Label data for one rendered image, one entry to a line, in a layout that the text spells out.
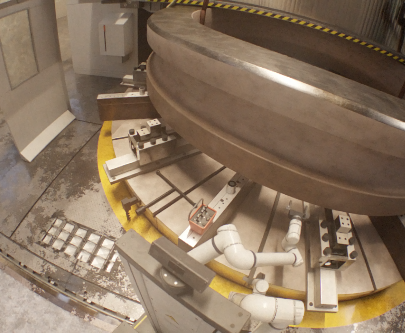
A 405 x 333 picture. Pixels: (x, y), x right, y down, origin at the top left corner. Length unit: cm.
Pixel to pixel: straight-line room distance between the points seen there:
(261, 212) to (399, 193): 140
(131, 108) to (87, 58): 299
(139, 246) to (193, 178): 222
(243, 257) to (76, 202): 225
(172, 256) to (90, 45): 588
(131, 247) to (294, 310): 78
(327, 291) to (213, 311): 180
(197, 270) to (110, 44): 509
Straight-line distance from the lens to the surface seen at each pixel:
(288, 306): 114
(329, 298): 225
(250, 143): 199
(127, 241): 59
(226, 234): 142
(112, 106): 363
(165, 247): 47
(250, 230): 244
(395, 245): 310
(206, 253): 148
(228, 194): 215
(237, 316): 53
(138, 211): 242
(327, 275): 233
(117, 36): 519
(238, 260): 137
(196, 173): 282
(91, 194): 313
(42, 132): 427
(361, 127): 173
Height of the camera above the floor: 229
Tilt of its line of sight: 43 degrees down
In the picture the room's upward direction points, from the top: 7 degrees clockwise
